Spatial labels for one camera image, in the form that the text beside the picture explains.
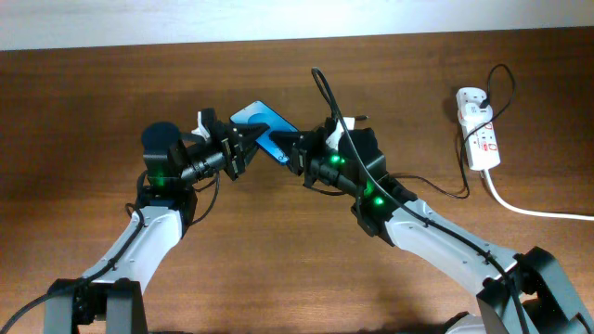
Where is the blue Galaxy smartphone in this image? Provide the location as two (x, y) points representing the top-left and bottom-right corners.
(229, 99), (301, 167)

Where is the black USB charging cable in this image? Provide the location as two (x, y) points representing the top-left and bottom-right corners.
(342, 63), (517, 200)

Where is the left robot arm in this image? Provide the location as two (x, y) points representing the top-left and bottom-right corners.
(44, 109), (269, 333)

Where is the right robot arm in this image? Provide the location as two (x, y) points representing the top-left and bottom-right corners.
(270, 128), (593, 333)

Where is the white USB charger adapter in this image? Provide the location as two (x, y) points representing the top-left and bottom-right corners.
(458, 103), (493, 126)

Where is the white power strip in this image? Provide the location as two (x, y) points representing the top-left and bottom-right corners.
(456, 87), (500, 172)

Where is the white power strip cord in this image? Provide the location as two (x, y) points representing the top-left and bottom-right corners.
(481, 168), (594, 222)

